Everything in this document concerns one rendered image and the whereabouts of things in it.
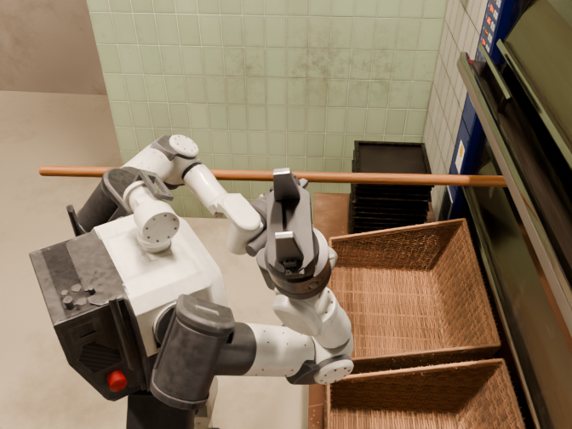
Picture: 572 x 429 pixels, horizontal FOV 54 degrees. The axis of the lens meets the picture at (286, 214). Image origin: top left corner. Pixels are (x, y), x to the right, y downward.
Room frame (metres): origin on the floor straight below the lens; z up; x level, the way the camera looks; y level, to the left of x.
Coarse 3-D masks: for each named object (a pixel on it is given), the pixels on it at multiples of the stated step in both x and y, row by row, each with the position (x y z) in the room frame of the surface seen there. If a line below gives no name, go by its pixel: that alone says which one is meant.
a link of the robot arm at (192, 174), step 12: (180, 168) 1.16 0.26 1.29; (192, 168) 1.16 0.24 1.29; (204, 168) 1.17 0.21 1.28; (168, 180) 1.15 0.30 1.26; (180, 180) 1.17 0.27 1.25; (192, 180) 1.14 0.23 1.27; (204, 180) 1.13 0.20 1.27; (216, 180) 1.15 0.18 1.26; (192, 192) 1.13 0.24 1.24; (204, 192) 1.11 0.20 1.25; (216, 192) 1.10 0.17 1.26; (204, 204) 1.10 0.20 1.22
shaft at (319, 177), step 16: (64, 176) 1.28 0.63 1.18; (80, 176) 1.28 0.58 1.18; (96, 176) 1.28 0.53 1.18; (224, 176) 1.26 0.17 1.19; (240, 176) 1.26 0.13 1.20; (256, 176) 1.26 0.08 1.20; (272, 176) 1.25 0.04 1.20; (304, 176) 1.25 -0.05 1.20; (320, 176) 1.25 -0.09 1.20; (336, 176) 1.25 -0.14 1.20; (352, 176) 1.25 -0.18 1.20; (368, 176) 1.25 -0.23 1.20; (384, 176) 1.24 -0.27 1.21; (400, 176) 1.24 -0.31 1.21; (416, 176) 1.24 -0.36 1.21; (432, 176) 1.24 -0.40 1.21; (448, 176) 1.24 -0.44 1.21; (464, 176) 1.24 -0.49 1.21; (480, 176) 1.24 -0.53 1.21; (496, 176) 1.24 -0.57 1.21
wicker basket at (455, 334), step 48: (336, 240) 1.51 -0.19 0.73; (384, 240) 1.51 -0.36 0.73; (432, 240) 1.49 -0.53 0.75; (336, 288) 1.40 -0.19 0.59; (384, 288) 1.41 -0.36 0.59; (432, 288) 1.41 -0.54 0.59; (480, 288) 1.17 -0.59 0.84; (384, 336) 1.18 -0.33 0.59; (432, 336) 1.19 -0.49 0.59; (480, 336) 1.04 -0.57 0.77
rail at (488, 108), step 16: (464, 64) 1.49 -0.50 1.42; (480, 80) 1.37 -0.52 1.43; (480, 96) 1.28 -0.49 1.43; (496, 128) 1.12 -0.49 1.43; (512, 160) 0.98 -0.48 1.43; (512, 176) 0.95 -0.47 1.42; (528, 192) 0.87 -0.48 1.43; (528, 208) 0.84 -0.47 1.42; (544, 224) 0.78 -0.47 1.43; (544, 240) 0.74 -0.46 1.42; (560, 256) 0.69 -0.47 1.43; (560, 272) 0.66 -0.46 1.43
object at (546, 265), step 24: (504, 72) 1.49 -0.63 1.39; (480, 120) 1.22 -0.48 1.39; (504, 120) 1.20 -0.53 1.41; (528, 120) 1.22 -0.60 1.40; (528, 144) 1.10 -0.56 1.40; (552, 144) 1.11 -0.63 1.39; (504, 168) 1.00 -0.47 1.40; (528, 168) 0.99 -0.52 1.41; (552, 168) 1.01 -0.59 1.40; (552, 192) 0.91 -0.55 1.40; (528, 216) 0.82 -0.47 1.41; (552, 216) 0.83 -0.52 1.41; (552, 288) 0.65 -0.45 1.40
